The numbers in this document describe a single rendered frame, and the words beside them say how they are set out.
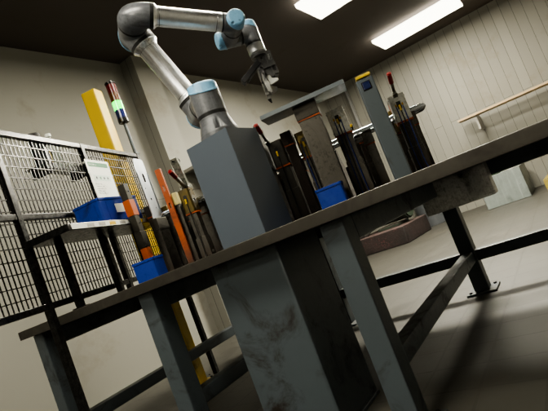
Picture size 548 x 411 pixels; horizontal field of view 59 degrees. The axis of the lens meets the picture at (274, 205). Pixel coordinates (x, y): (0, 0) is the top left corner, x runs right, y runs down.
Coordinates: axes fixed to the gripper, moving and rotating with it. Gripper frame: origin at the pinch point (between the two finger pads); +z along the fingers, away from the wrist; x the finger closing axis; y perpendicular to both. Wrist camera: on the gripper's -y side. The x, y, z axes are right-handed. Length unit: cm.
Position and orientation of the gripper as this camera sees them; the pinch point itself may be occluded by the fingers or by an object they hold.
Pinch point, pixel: (270, 99)
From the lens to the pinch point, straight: 212.3
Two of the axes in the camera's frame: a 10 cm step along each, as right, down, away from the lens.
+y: 9.3, -3.6, 0.5
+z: 3.6, 9.3, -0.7
